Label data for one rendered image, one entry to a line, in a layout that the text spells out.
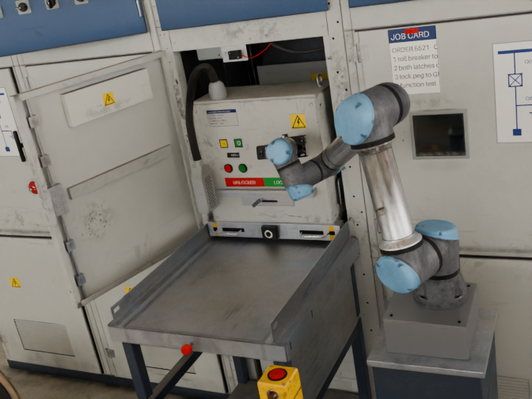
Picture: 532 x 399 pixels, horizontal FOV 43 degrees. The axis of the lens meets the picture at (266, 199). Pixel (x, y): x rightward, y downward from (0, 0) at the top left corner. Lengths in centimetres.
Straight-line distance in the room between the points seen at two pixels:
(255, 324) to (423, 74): 91
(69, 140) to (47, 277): 118
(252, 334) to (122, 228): 73
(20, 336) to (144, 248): 134
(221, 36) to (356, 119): 87
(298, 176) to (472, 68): 61
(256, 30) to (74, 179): 79
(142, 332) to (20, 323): 160
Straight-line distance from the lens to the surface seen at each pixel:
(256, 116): 237
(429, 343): 196
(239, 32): 238
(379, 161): 173
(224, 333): 203
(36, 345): 371
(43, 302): 349
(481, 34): 212
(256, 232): 254
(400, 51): 217
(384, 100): 173
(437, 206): 231
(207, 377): 312
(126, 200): 249
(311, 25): 227
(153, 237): 259
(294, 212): 245
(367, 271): 252
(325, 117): 234
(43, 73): 290
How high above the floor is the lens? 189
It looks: 21 degrees down
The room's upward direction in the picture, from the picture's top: 10 degrees counter-clockwise
